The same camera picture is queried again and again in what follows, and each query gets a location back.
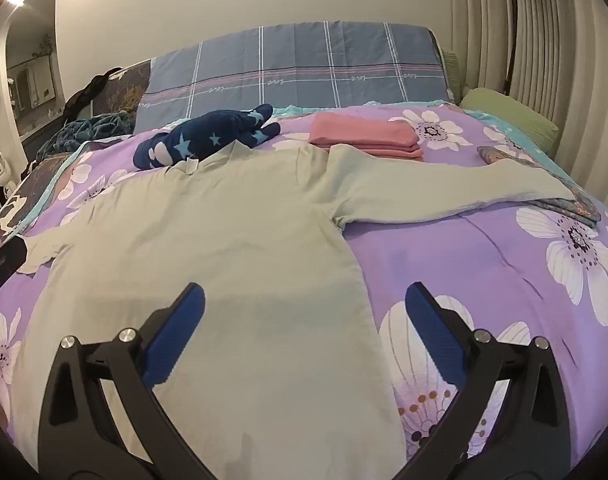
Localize black floor lamp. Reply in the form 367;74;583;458
498;0;524;96

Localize white cat figurine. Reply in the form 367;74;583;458
0;152;15;196

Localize cream curtain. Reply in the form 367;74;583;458
446;0;608;221

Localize brown floral cover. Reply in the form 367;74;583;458
91;60;152;118

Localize green cushion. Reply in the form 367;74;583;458
441;51;465;102

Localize pink folded garment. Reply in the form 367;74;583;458
309;112;425;162

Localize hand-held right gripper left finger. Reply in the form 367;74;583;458
36;282;207;480

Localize green pillow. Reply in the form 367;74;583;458
458;87;559;153

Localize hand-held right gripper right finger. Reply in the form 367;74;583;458
404;281;572;480

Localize teal fuzzy blanket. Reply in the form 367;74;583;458
36;110;137;161

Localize grey-blue plaid headboard cover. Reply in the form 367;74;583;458
134;21;455;133

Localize floral folded cloth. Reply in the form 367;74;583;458
476;146;602;228

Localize brown floral quilt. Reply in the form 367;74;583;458
0;152;85;241

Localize arched wall mirror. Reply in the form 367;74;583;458
0;0;67;136

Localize light green long-sleeve shirt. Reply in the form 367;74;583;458
9;142;574;480

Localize navy star-patterned garment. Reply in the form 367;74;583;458
132;103;281;170

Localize purple floral blanket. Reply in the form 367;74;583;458
0;102;608;480

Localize black garment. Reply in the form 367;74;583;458
64;66;122;116

